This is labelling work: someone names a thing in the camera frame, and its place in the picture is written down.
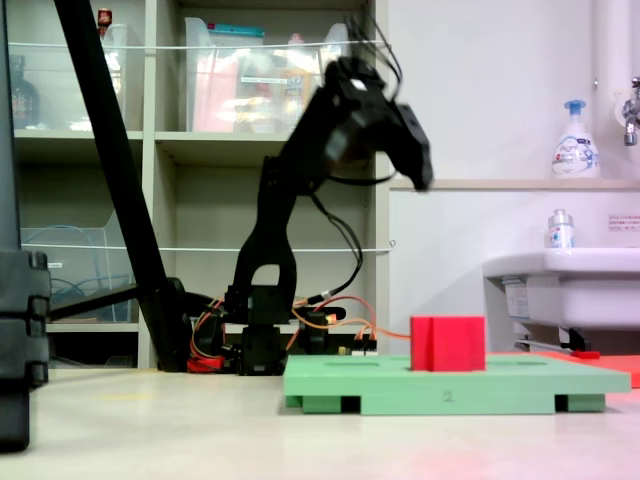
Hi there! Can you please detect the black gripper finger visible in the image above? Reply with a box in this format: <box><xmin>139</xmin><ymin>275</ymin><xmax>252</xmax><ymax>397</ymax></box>
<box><xmin>382</xmin><ymin>101</ymin><xmax>435</xmax><ymax>193</ymax></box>

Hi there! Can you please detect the red cross columnar block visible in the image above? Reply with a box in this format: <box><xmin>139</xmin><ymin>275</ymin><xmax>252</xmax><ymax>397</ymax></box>
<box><xmin>409</xmin><ymin>314</ymin><xmax>487</xmax><ymax>374</ymax></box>

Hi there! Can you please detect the green shape hole board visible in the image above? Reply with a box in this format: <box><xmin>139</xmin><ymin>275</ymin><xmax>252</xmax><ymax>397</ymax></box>
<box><xmin>282</xmin><ymin>353</ymin><xmax>632</xmax><ymax>416</ymax></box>

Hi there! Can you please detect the orange bottle with pink cap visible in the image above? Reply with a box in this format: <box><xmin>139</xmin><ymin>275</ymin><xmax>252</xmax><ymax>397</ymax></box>
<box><xmin>279</xmin><ymin>32</ymin><xmax>314</xmax><ymax>132</ymax></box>

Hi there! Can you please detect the large clear plastic bin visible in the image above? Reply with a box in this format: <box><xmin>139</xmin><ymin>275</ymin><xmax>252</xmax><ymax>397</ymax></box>
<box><xmin>183</xmin><ymin>17</ymin><xmax>351</xmax><ymax>135</ymax></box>

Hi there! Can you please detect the beige shelf unit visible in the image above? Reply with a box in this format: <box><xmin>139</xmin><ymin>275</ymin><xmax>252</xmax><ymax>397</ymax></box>
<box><xmin>0</xmin><ymin>0</ymin><xmax>392</xmax><ymax>371</ymax></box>

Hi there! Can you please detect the pink folder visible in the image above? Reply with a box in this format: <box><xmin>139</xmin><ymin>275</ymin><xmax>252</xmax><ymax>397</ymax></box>
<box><xmin>192</xmin><ymin>54</ymin><xmax>240</xmax><ymax>133</ymax></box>

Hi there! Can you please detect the teal book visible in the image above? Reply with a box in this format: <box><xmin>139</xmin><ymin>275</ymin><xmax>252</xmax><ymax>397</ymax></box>
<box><xmin>206</xmin><ymin>22</ymin><xmax>266</xmax><ymax>40</ymax></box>

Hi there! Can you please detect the white soap pump bottle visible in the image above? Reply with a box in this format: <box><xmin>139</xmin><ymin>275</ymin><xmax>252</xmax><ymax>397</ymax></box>
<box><xmin>550</xmin><ymin>98</ymin><xmax>601</xmax><ymax>180</ymax></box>

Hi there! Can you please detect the small clear sanitizer bottle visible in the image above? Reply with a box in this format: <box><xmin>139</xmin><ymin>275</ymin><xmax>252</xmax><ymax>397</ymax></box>
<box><xmin>544</xmin><ymin>208</ymin><xmax>575</xmax><ymax>250</ymax></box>

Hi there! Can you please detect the metal faucet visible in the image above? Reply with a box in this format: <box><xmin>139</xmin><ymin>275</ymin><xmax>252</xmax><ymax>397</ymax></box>
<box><xmin>613</xmin><ymin>76</ymin><xmax>640</xmax><ymax>148</ymax></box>

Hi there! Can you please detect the white sink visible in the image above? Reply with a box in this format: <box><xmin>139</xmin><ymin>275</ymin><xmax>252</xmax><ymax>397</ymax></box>
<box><xmin>482</xmin><ymin>247</ymin><xmax>640</xmax><ymax>332</ymax></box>

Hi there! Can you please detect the smooth black tripod leg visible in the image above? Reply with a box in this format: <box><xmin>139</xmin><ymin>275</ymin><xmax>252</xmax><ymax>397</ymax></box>
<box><xmin>47</xmin><ymin>0</ymin><xmax>194</xmax><ymax>374</ymax></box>

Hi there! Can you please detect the clear slanted file bin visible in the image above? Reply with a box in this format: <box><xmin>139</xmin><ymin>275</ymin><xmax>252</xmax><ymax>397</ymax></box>
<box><xmin>19</xmin><ymin>209</ymin><xmax>139</xmax><ymax>325</ymax></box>

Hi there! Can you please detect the dark glass bottle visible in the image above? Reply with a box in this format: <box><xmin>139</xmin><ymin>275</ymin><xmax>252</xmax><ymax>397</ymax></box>
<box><xmin>8</xmin><ymin>54</ymin><xmax>41</xmax><ymax>131</ymax></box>

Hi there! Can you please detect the notched black tripod leg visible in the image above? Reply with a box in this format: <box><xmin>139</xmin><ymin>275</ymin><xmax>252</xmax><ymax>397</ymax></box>
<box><xmin>0</xmin><ymin>0</ymin><xmax>52</xmax><ymax>454</ymax></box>

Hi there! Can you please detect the black looped servo cable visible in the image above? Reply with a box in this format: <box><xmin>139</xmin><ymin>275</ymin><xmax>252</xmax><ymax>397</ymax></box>
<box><xmin>344</xmin><ymin>13</ymin><xmax>405</xmax><ymax>99</ymax></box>

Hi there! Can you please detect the long black cable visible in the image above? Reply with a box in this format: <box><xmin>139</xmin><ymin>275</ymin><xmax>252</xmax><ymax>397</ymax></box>
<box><xmin>299</xmin><ymin>192</ymin><xmax>364</xmax><ymax>304</ymax></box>

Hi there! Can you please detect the thin orange wire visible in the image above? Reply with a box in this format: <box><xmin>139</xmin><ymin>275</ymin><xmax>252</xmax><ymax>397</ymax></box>
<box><xmin>289</xmin><ymin>294</ymin><xmax>413</xmax><ymax>357</ymax></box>

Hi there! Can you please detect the white cord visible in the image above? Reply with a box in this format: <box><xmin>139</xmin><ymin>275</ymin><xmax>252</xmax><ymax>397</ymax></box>
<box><xmin>19</xmin><ymin>238</ymin><xmax>397</xmax><ymax>255</ymax></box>
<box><xmin>7</xmin><ymin>38</ymin><xmax>392</xmax><ymax>54</ymax></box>

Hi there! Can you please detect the circuit board with wires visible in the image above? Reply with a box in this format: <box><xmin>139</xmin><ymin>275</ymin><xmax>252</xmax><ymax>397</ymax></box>
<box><xmin>338</xmin><ymin>333</ymin><xmax>380</xmax><ymax>358</ymax></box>

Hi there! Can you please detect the red text wall label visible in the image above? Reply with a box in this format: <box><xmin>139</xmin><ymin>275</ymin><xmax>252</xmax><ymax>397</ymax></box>
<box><xmin>607</xmin><ymin>213</ymin><xmax>640</xmax><ymax>233</ymax></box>

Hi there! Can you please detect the sink mounting bracket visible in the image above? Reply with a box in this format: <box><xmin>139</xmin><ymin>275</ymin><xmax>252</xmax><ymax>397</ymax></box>
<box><xmin>513</xmin><ymin>323</ymin><xmax>592</xmax><ymax>354</ymax></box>

